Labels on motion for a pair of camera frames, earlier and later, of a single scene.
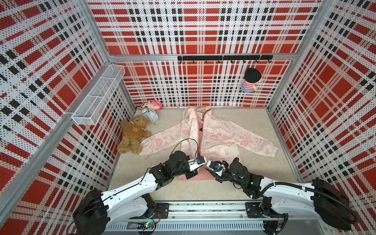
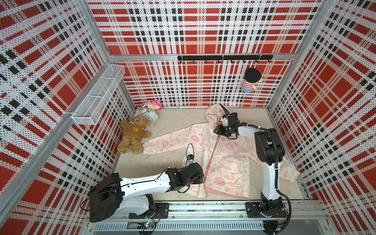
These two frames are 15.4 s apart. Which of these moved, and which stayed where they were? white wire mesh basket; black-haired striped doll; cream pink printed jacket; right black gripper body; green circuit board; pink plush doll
Moved: cream pink printed jacket; right black gripper body
Stayed: white wire mesh basket; green circuit board; pink plush doll; black-haired striped doll
